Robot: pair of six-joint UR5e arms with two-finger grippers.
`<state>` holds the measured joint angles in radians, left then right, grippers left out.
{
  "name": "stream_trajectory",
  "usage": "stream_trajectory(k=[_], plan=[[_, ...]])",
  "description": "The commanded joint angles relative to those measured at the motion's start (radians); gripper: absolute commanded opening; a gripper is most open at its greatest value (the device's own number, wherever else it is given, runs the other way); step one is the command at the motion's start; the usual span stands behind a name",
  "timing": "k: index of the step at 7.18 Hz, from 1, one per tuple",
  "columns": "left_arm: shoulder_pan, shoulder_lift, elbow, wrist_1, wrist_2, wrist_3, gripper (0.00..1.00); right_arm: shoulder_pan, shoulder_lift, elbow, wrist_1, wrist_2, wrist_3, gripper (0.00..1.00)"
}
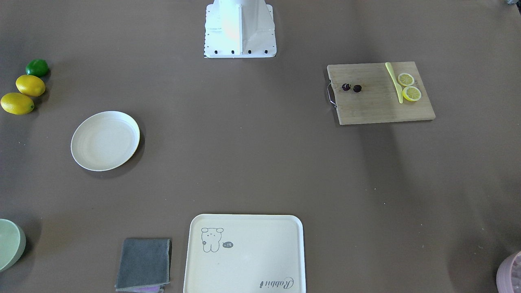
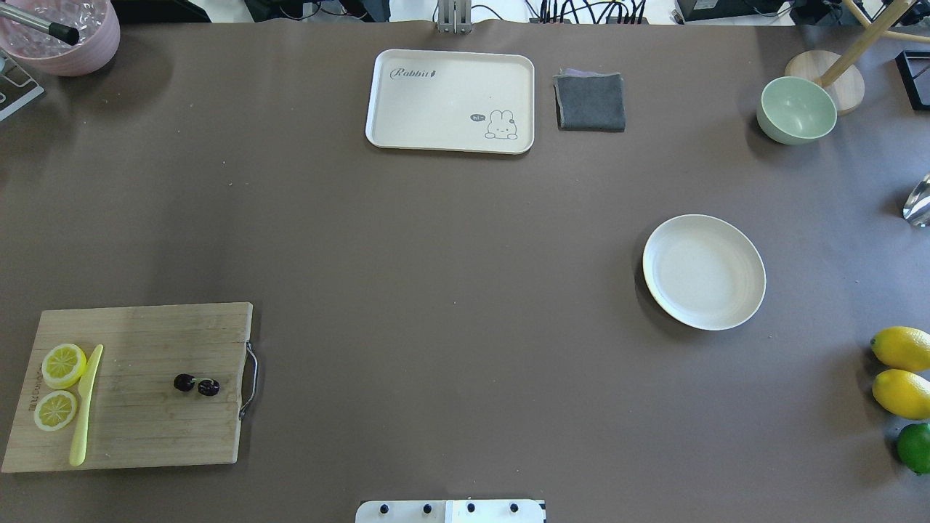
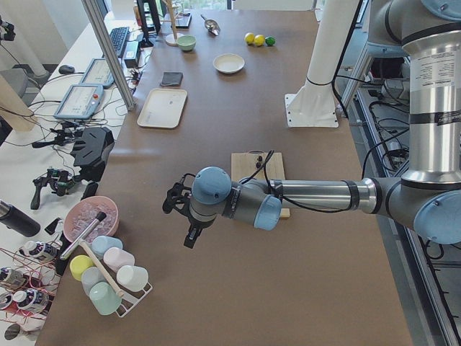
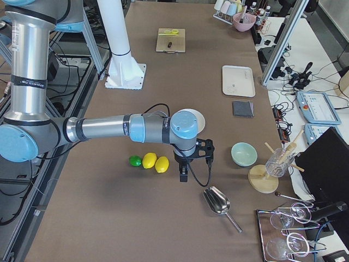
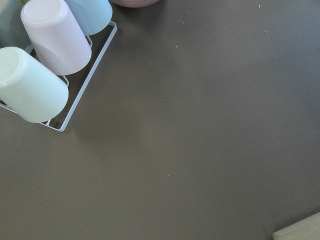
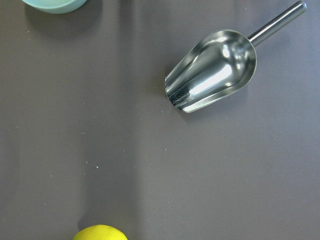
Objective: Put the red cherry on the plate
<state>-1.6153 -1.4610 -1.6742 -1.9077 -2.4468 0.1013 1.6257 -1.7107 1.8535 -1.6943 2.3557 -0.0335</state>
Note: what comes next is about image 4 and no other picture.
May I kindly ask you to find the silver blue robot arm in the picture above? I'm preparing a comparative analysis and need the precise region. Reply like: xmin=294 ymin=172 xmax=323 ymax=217
xmin=1 ymin=1 xmax=198 ymax=182

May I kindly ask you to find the black monitor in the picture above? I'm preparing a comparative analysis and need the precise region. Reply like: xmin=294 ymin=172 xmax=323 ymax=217
xmin=295 ymin=127 xmax=348 ymax=204

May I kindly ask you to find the grey folded cloth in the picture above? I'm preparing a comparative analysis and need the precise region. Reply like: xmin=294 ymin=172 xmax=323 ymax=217
xmin=232 ymin=100 xmax=254 ymax=118

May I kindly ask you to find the clear glass cup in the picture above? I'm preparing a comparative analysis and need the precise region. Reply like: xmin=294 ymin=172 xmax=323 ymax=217
xmin=266 ymin=148 xmax=294 ymax=177

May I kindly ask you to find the aluminium frame post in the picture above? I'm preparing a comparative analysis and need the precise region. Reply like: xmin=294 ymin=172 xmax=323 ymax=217
xmin=261 ymin=0 xmax=309 ymax=87

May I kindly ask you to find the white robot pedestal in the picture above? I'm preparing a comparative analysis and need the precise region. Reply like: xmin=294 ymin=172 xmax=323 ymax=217
xmin=98 ymin=0 xmax=146 ymax=90

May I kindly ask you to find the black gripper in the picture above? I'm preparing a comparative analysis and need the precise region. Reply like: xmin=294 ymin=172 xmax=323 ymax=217
xmin=173 ymin=149 xmax=197 ymax=182

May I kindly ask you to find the metal scoop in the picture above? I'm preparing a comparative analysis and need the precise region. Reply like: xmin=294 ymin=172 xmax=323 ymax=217
xmin=203 ymin=186 xmax=243 ymax=233

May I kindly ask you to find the wine glass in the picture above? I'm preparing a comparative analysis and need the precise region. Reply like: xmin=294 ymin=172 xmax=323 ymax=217
xmin=270 ymin=202 xmax=311 ymax=229
xmin=266 ymin=233 xmax=310 ymax=261

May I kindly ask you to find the wooden cutting board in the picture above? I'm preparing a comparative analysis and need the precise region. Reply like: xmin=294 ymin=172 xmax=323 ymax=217
xmin=155 ymin=28 xmax=186 ymax=53

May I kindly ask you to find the cream rabbit tray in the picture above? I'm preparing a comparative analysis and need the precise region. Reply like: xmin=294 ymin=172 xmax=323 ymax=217
xmin=222 ymin=65 xmax=255 ymax=98

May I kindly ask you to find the green lime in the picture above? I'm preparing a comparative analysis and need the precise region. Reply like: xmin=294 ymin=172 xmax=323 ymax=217
xmin=129 ymin=155 xmax=142 ymax=167

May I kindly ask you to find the white round plate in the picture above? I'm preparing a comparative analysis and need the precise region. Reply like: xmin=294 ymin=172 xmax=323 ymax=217
xmin=182 ymin=109 xmax=206 ymax=134

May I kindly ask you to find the teach pendant tablet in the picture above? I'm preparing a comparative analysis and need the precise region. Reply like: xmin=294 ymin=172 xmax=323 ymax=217
xmin=296 ymin=91 xmax=341 ymax=125

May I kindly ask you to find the yellow lemon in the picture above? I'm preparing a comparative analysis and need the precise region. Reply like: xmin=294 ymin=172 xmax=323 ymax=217
xmin=155 ymin=156 xmax=170 ymax=174
xmin=142 ymin=152 xmax=157 ymax=169

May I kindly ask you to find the pastel cup rack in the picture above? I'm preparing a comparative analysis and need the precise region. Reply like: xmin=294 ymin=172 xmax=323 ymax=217
xmin=213 ymin=0 xmax=245 ymax=25

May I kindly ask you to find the wooden cup stand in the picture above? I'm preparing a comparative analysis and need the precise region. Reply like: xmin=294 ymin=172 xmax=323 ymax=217
xmin=248 ymin=130 xmax=304 ymax=193

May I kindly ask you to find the mint green bowl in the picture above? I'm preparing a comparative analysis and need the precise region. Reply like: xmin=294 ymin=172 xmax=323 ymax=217
xmin=231 ymin=142 xmax=257 ymax=167

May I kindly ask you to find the pink bowl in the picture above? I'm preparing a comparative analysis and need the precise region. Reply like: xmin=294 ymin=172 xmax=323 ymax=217
xmin=233 ymin=13 xmax=256 ymax=32

